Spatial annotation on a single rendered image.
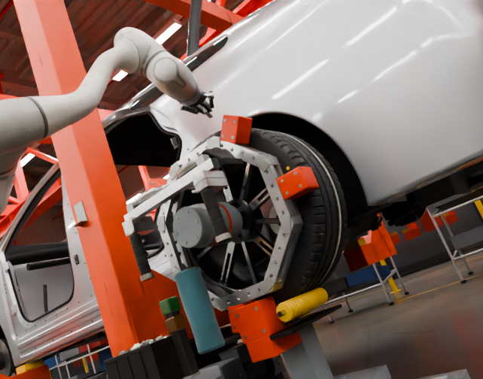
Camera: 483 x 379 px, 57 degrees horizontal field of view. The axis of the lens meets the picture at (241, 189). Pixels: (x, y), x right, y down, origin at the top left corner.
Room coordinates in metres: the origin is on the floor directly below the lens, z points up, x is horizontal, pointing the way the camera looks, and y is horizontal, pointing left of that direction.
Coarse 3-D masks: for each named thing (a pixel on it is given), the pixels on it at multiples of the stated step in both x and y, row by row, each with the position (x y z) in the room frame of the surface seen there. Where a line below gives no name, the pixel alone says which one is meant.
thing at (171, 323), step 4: (176, 316) 1.21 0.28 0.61; (180, 316) 1.22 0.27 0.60; (168, 320) 1.21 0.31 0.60; (172, 320) 1.20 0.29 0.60; (176, 320) 1.21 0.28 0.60; (180, 320) 1.22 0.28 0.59; (184, 320) 1.23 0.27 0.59; (168, 324) 1.22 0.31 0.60; (172, 324) 1.21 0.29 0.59; (176, 324) 1.20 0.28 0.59; (180, 324) 1.21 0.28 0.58; (184, 324) 1.23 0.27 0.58; (168, 328) 1.22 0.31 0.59; (172, 328) 1.21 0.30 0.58; (176, 328) 1.20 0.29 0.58; (180, 328) 1.21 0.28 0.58; (184, 328) 1.23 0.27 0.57; (168, 332) 1.22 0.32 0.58; (172, 332) 1.21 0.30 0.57
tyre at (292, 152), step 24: (264, 144) 1.40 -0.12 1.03; (288, 144) 1.40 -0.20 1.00; (288, 168) 1.38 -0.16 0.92; (312, 168) 1.41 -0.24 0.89; (312, 192) 1.36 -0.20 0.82; (336, 192) 1.49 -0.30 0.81; (312, 216) 1.37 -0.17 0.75; (336, 216) 1.48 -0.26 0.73; (312, 240) 1.39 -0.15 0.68; (336, 240) 1.50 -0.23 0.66; (192, 264) 1.68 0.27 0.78; (312, 264) 1.42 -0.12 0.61; (336, 264) 1.59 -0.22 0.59; (288, 288) 1.47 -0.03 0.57; (312, 288) 1.57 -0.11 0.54
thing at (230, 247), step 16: (224, 192) 1.56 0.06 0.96; (240, 208) 1.58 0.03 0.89; (256, 208) 1.50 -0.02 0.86; (256, 224) 1.52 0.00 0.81; (240, 240) 1.56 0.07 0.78; (256, 240) 1.53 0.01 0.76; (192, 256) 1.67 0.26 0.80; (208, 256) 1.73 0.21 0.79; (224, 256) 1.80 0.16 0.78; (208, 272) 1.67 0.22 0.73; (224, 272) 1.63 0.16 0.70; (240, 272) 1.77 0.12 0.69; (256, 272) 1.57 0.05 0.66; (224, 288) 1.62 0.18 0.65; (240, 288) 1.60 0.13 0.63
